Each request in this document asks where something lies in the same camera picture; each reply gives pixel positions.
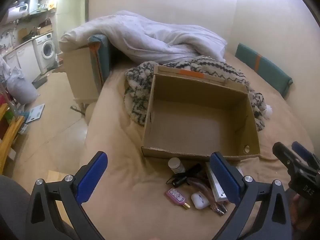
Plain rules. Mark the white bathroom scale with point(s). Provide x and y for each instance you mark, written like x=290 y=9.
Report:
x=35 y=113

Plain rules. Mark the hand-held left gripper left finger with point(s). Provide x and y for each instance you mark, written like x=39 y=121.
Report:
x=92 y=177

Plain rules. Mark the white earbuds case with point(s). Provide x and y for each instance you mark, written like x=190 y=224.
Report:
x=200 y=200

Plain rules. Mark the white duvet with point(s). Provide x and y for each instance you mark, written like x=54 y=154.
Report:
x=150 y=37

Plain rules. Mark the grey plastic bag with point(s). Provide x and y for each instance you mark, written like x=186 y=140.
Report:
x=21 y=90

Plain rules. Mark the white remote control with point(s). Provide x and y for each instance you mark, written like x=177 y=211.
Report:
x=216 y=192

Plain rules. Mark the person's leg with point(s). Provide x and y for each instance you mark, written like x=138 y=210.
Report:
x=15 y=205

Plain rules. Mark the white kitchen cabinet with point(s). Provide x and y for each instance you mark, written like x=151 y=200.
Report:
x=23 y=60

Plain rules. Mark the white washing machine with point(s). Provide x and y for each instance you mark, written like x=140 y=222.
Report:
x=46 y=51

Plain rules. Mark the brown cardboard box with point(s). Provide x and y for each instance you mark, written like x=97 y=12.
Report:
x=195 y=127

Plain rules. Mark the wooden chair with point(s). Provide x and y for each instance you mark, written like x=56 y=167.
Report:
x=10 y=137

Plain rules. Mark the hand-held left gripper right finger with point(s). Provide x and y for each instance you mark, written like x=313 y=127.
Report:
x=222 y=177

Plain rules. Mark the black and white knitted blanket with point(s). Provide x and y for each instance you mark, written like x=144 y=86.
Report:
x=138 y=85

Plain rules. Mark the teal cushion with orange stripe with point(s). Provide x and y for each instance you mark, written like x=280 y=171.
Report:
x=103 y=55
x=270 y=72

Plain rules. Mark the person's right hand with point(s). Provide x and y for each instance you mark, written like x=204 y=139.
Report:
x=298 y=210

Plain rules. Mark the white water heater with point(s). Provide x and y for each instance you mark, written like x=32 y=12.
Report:
x=33 y=5

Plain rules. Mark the pink perfume bottle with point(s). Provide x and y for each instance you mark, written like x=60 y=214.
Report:
x=175 y=196

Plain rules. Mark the light wooden board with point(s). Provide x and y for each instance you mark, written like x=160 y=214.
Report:
x=53 y=176

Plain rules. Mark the small white bottle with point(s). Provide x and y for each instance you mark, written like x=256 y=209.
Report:
x=176 y=165

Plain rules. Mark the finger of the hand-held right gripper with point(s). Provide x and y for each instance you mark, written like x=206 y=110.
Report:
x=303 y=152
x=285 y=155

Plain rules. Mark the beige bed frame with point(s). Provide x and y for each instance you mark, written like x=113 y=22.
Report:
x=80 y=75

